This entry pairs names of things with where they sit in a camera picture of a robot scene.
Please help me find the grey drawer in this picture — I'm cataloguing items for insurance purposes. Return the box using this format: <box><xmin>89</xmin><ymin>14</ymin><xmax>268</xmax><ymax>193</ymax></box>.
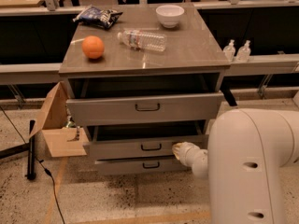
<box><xmin>83</xmin><ymin>120</ymin><xmax>206</xmax><ymax>161</ymax></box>
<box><xmin>94</xmin><ymin>155</ymin><xmax>187</xmax><ymax>175</ymax></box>
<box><xmin>66</xmin><ymin>93</ymin><xmax>223</xmax><ymax>126</ymax></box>

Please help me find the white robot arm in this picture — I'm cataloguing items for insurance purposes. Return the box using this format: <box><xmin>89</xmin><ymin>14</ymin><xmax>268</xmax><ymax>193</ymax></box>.
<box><xmin>172</xmin><ymin>108</ymin><xmax>299</xmax><ymax>224</ymax></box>

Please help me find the grey bottom drawer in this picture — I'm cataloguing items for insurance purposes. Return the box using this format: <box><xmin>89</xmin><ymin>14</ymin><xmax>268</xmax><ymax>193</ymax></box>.
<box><xmin>94</xmin><ymin>155</ymin><xmax>187</xmax><ymax>175</ymax></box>

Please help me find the grey top drawer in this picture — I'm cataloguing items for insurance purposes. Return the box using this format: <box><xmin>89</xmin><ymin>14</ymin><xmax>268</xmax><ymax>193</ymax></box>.
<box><xmin>66</xmin><ymin>93</ymin><xmax>223</xmax><ymax>126</ymax></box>

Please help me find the grey drawer cabinet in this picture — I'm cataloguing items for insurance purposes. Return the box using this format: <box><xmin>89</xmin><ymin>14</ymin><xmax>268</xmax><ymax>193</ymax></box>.
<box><xmin>58</xmin><ymin>2</ymin><xmax>232</xmax><ymax>147</ymax></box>

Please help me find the clear plastic water bottle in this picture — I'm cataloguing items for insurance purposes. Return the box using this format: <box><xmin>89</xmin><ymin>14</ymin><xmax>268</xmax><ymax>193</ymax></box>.
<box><xmin>117</xmin><ymin>30</ymin><xmax>167</xmax><ymax>52</ymax></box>

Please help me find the left clear pump bottle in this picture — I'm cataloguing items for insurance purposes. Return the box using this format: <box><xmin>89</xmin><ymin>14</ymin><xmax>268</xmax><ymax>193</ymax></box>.
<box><xmin>223</xmin><ymin>39</ymin><xmax>235</xmax><ymax>62</ymax></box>

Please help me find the clear pump bottle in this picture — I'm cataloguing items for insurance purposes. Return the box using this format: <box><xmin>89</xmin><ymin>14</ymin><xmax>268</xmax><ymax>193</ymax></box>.
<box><xmin>236</xmin><ymin>40</ymin><xmax>250</xmax><ymax>62</ymax></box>
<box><xmin>223</xmin><ymin>39</ymin><xmax>235</xmax><ymax>62</ymax></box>

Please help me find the right clear pump bottle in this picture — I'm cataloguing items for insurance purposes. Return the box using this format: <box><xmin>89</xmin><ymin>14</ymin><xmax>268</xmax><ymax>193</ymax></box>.
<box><xmin>236</xmin><ymin>40</ymin><xmax>250</xmax><ymax>62</ymax></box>

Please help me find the brown cardboard box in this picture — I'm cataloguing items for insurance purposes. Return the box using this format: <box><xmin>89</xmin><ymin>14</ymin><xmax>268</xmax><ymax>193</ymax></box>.
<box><xmin>30</xmin><ymin>82</ymin><xmax>88</xmax><ymax>157</ymax></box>

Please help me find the white bowl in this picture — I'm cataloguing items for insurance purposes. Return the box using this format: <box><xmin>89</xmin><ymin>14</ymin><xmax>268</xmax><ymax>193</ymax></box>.
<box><xmin>156</xmin><ymin>5</ymin><xmax>185</xmax><ymax>28</ymax></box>

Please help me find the orange ball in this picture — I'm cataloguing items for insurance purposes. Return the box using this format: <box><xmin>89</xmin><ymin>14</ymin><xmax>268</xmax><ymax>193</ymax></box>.
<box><xmin>81</xmin><ymin>35</ymin><xmax>105</xmax><ymax>59</ymax></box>

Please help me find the blue chip bag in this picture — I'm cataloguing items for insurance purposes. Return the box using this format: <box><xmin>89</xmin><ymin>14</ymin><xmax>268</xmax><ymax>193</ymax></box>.
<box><xmin>73</xmin><ymin>6</ymin><xmax>122</xmax><ymax>30</ymax></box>

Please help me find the black floor stand bar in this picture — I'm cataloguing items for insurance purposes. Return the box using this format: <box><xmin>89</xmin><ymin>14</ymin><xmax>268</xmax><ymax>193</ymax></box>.
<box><xmin>25</xmin><ymin>119</ymin><xmax>37</xmax><ymax>182</ymax></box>

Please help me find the grey metal railing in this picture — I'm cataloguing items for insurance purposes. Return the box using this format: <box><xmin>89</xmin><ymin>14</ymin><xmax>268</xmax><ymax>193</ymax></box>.
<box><xmin>0</xmin><ymin>0</ymin><xmax>299</xmax><ymax>85</ymax></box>

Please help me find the black cable on floor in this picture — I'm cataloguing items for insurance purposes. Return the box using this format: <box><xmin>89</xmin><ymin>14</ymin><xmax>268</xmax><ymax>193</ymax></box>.
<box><xmin>0</xmin><ymin>105</ymin><xmax>66</xmax><ymax>224</ymax></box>

